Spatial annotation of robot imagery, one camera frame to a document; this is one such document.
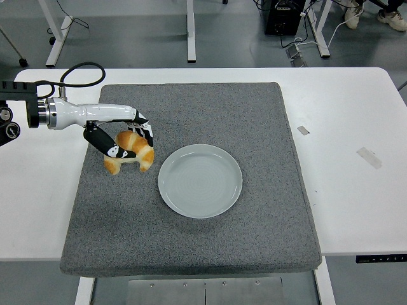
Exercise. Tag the white table leg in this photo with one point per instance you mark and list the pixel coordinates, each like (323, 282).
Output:
(325, 289)
(84, 290)

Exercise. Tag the white desk leg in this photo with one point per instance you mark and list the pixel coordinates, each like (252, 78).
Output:
(190, 31)
(322, 41)
(55, 51)

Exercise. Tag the black equipment box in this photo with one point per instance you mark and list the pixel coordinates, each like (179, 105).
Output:
(283, 19)

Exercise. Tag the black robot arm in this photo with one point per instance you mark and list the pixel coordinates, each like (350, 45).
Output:
(31, 108)

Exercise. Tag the grey stand leg with caster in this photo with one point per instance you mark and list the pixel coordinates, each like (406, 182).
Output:
(22, 62)

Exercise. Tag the person's foot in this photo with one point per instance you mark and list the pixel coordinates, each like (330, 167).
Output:
(353, 16)
(392, 19)

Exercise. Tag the long clear tape piece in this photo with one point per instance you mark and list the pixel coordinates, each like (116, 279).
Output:
(369, 158)

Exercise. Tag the grey felt mat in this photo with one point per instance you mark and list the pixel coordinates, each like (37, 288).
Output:
(190, 248)

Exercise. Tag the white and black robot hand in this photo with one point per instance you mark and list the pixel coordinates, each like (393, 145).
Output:
(105, 112)

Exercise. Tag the grey foot pedal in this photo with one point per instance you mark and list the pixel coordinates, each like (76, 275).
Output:
(293, 51)
(299, 62)

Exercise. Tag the black table control panel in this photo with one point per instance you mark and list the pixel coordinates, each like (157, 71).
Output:
(381, 258)

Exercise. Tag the golden croissant bread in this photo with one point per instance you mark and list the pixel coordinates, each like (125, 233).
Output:
(143, 152)

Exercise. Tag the pale grey round plate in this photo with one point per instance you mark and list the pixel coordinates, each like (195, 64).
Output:
(199, 181)

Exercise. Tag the small clear tape piece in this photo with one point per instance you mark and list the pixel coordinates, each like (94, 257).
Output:
(302, 130)

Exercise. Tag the grey metal plate with screws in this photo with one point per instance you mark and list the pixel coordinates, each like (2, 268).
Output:
(171, 294)

